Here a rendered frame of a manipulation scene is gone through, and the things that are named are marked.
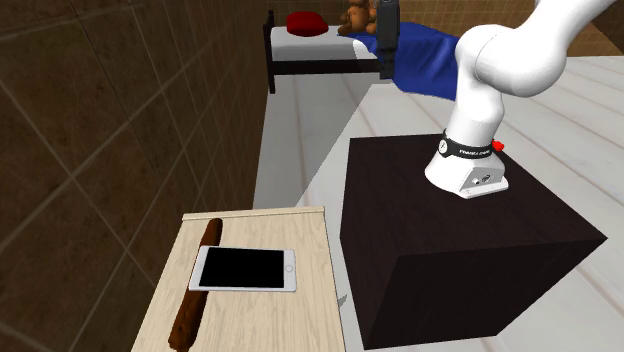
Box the bed with blue blanket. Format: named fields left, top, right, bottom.
left=262, top=0, right=462, bottom=103

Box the light wooden table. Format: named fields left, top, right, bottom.
left=130, top=206, right=348, bottom=352

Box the dark robot stand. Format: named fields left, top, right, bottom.
left=339, top=133, right=609, bottom=352

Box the white tablet with black screen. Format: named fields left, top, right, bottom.
left=188, top=245, right=298, bottom=294

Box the brown wooden stick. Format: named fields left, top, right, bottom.
left=167, top=217, right=224, bottom=352

